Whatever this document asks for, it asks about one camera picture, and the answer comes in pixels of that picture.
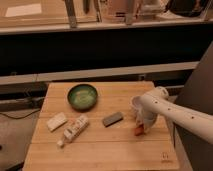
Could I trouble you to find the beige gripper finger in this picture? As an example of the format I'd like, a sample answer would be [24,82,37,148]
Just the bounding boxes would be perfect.
[136,116,143,127]

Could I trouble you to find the white paper cup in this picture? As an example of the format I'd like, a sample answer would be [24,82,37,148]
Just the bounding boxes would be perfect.
[130,96,142,115]

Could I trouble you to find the black cable on floor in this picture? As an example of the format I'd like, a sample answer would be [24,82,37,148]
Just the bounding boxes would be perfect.
[0,108,42,120]

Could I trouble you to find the green bowl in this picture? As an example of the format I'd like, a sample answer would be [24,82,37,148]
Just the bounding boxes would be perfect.
[67,84,98,111]

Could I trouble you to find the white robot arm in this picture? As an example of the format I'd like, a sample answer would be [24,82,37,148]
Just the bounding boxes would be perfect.
[131,86,213,144]

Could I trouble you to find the grey rectangular block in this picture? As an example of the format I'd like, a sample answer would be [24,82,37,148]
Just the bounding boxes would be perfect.
[102,112,123,127]

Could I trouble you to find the red pepper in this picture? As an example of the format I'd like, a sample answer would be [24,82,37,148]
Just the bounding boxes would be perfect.
[134,125,144,136]

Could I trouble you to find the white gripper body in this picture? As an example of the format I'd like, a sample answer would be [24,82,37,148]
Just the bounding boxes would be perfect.
[136,108,157,134]

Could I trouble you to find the white tube with cap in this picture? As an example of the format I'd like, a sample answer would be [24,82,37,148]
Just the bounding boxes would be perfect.
[57,115,89,148]

